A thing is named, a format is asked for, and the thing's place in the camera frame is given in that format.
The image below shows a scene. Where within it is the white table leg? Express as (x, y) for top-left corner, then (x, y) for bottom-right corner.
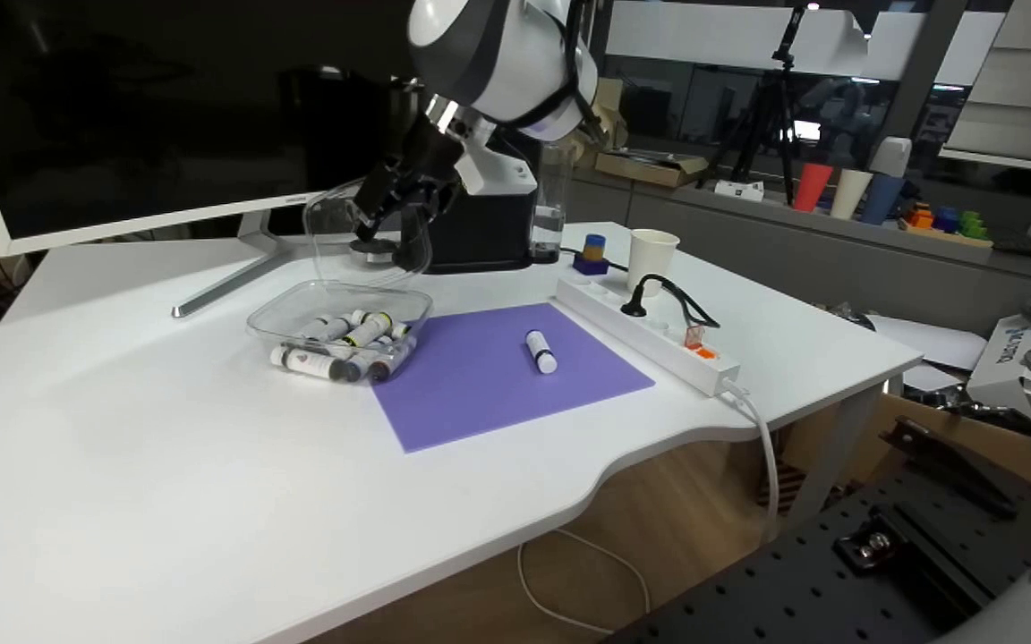
(778, 372), (903, 529)

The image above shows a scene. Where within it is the white curved monitor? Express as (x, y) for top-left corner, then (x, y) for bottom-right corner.
(0, 0), (421, 321)

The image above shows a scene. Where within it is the black tripod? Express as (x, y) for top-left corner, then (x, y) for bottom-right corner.
(705, 0), (831, 204)

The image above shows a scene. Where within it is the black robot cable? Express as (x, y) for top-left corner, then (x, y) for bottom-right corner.
(513, 0), (606, 141)

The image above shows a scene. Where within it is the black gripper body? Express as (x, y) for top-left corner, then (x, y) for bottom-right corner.
(399, 103), (473, 204)

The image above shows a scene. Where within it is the blue and orange toy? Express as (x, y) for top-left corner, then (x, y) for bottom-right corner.
(568, 229), (612, 279)

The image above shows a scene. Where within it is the red cup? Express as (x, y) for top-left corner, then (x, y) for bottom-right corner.
(792, 160), (839, 217)

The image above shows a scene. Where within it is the white paper cup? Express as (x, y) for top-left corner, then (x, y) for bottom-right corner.
(623, 227), (682, 291)

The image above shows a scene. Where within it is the white paper sheet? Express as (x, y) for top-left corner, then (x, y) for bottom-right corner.
(858, 311), (990, 401)

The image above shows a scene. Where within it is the white floor cable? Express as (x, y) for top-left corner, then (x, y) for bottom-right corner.
(513, 529), (655, 642)

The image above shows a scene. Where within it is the grey counter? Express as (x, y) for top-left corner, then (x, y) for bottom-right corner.
(561, 171), (1031, 340)

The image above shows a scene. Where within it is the clear plastic bottle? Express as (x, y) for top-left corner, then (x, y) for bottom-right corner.
(533, 153), (574, 261)

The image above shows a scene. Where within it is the purple mat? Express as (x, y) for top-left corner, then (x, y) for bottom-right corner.
(367, 302), (658, 458)

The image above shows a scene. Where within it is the cardboard box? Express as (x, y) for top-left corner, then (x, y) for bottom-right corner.
(538, 74), (710, 192)

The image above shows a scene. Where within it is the clear plastic box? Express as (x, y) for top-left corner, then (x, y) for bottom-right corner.
(243, 279), (435, 389)

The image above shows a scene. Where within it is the white power cable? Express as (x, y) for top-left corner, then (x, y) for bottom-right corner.
(724, 379), (786, 529)

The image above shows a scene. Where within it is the white power strip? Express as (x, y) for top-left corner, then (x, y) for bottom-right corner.
(551, 279), (746, 401)

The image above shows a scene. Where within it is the black perforated board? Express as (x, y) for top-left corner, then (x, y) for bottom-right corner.
(607, 421), (1031, 644)

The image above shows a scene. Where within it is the black round disc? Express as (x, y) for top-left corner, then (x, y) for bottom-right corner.
(346, 233), (404, 267)

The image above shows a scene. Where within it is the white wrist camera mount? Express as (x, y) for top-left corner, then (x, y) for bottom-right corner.
(452, 148), (541, 202)

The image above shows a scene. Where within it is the black plug cable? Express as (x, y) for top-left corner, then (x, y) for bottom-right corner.
(619, 267), (724, 337)

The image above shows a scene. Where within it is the white slatted blind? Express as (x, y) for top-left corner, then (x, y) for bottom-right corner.
(936, 0), (1031, 182)

